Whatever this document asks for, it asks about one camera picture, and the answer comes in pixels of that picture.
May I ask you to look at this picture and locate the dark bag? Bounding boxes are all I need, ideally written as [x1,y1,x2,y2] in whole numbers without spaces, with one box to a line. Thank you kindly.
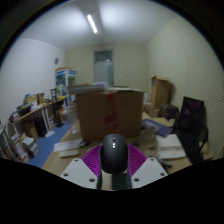
[158,103,180,121]

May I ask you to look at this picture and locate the blue and white display cabinet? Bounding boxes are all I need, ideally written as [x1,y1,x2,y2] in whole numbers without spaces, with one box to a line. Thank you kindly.
[54,68,77,106]

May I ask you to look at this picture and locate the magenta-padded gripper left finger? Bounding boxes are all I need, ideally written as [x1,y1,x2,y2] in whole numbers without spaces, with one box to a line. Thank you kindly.
[59,143,104,191]

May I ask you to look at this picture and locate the blue book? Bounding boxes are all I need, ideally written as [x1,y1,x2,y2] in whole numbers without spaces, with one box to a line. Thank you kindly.
[141,118,174,138]

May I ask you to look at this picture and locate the ceiling tube light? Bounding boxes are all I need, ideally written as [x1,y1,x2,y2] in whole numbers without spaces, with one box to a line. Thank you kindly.
[86,13,99,34]

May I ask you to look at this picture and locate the white shelf unit with books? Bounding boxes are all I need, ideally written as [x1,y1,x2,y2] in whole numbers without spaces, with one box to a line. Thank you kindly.
[0,123,21,162]

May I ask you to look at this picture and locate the white paper sheet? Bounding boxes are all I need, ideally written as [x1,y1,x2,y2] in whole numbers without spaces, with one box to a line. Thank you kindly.
[53,138,84,153]

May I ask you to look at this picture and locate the black computer mouse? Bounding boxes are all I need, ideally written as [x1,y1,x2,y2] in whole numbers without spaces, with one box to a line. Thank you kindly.
[99,133,130,175]

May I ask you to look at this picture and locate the large brown cardboard box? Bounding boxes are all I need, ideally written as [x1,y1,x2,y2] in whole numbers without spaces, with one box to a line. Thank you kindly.
[75,88,145,142]

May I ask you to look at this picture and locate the pale grey door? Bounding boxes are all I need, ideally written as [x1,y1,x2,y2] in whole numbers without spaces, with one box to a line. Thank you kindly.
[93,49,115,86]

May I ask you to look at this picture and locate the cluttered wooden desk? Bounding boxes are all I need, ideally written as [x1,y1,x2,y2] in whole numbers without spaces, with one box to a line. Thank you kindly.
[8,95,68,138]

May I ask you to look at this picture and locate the white open book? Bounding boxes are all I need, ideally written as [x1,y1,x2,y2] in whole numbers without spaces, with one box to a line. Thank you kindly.
[155,133,187,160]

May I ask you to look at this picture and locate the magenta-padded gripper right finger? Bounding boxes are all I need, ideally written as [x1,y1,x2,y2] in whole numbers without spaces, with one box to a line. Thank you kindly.
[126,143,169,190]

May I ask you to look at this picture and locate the pile of books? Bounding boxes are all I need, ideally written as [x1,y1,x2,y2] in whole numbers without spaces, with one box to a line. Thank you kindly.
[21,136,39,158]

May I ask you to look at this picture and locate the tall open cardboard box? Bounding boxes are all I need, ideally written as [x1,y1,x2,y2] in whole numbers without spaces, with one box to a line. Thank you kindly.
[149,75,173,109]

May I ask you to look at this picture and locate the black mesh office chair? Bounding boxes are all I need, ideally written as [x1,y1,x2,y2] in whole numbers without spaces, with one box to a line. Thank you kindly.
[173,96,209,164]

